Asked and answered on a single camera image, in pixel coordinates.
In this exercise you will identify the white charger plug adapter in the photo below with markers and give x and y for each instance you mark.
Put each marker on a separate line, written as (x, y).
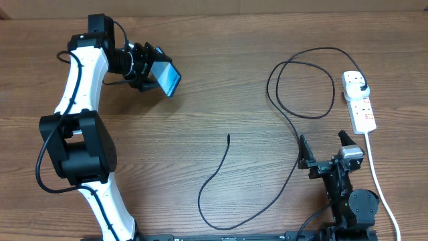
(352, 91)

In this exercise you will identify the Samsung Galaxy smartphone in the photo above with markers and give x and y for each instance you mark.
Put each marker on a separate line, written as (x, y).
(165, 73)

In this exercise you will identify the white power strip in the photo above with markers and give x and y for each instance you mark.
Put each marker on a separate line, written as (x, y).
(361, 113)

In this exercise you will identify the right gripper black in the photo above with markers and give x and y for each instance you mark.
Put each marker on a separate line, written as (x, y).
(319, 167)

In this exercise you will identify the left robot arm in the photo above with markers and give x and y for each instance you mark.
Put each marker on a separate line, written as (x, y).
(75, 138)

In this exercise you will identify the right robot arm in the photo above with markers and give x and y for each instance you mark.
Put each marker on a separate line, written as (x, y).
(353, 210)

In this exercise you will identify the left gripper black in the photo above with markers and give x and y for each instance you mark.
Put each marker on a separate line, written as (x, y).
(147, 54)

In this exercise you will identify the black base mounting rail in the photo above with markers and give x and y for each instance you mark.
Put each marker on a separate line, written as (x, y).
(287, 236)

